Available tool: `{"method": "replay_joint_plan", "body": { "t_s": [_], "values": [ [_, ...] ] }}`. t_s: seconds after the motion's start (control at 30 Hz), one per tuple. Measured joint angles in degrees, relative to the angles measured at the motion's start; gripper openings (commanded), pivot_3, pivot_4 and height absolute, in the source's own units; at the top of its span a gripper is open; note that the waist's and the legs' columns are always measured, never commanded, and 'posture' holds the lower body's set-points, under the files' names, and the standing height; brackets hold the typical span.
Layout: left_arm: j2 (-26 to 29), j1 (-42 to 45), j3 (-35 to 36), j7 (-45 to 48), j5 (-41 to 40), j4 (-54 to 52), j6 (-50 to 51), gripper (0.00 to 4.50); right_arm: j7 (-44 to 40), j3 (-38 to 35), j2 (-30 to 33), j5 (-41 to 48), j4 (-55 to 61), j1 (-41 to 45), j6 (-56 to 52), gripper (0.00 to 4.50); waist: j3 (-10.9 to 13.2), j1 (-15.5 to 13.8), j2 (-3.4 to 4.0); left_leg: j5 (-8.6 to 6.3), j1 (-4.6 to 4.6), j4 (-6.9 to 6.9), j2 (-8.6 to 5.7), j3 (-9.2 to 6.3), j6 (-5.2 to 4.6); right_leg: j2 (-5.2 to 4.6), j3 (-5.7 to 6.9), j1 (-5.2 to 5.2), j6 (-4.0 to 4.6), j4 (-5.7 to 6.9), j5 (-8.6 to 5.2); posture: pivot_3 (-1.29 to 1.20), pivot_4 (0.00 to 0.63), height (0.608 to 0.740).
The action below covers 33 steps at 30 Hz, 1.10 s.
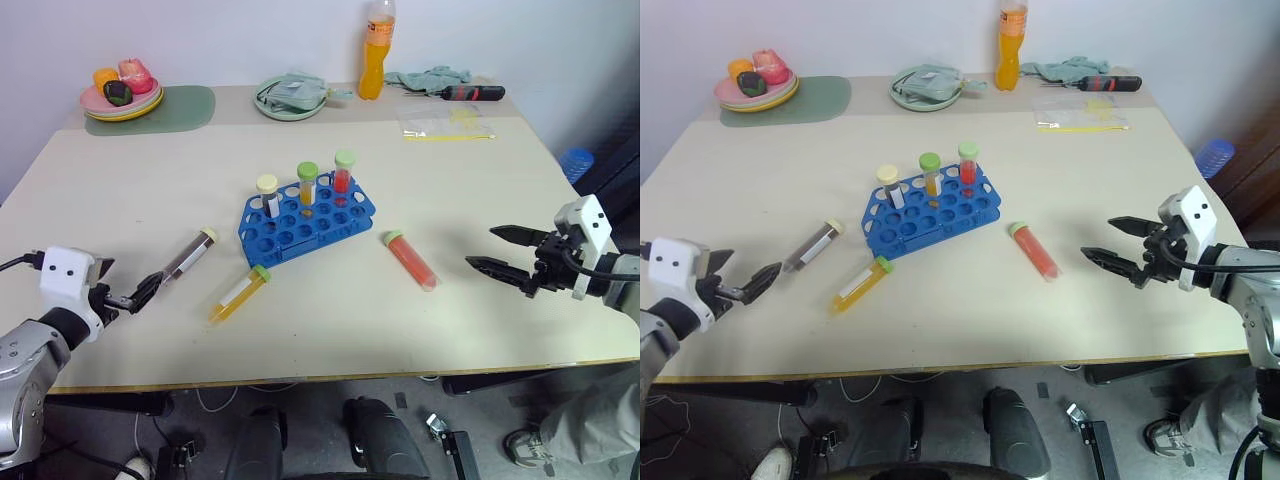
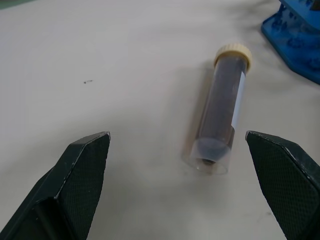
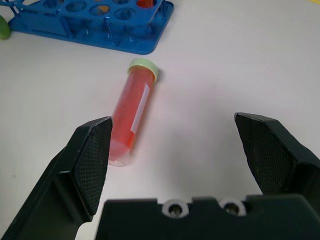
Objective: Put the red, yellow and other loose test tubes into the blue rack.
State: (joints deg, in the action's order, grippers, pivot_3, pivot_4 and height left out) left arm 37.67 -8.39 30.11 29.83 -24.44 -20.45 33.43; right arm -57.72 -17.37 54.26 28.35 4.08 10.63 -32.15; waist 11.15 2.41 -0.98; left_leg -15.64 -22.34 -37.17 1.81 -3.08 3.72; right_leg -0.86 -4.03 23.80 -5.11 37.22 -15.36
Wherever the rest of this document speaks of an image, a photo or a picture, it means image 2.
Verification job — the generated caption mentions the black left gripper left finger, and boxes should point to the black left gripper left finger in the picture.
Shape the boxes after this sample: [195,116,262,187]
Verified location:
[0,131,112,240]

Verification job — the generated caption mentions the blue plastic tube rack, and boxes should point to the blue plastic tube rack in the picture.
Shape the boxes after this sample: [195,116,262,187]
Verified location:
[260,0,320,85]

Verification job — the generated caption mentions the brown tube with yellow cap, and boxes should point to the brown tube with yellow cap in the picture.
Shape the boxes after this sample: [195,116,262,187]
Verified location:
[181,43,253,176]

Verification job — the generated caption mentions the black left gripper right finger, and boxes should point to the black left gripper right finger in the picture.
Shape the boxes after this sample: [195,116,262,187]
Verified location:
[244,130,320,240]

